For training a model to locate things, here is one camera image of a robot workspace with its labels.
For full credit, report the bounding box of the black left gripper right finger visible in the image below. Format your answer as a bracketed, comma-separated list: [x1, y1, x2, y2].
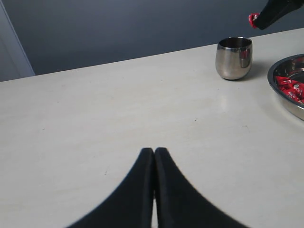
[155, 147, 246, 228]

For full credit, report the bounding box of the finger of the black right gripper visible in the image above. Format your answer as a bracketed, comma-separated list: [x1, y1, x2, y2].
[254, 0, 304, 30]

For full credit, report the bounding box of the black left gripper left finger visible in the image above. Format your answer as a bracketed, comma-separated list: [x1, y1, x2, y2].
[70, 148, 155, 228]

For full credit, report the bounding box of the red candy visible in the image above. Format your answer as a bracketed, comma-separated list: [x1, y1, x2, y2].
[275, 76, 293, 88]
[248, 13, 260, 29]
[283, 83, 304, 103]

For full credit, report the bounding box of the round stainless steel plate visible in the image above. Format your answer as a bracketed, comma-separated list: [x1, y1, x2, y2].
[267, 54, 304, 120]

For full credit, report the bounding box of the stainless steel cup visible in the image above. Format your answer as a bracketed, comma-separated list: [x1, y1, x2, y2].
[215, 37, 253, 80]

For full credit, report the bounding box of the red wrapped candy top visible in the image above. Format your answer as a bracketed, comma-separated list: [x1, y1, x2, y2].
[275, 76, 293, 88]

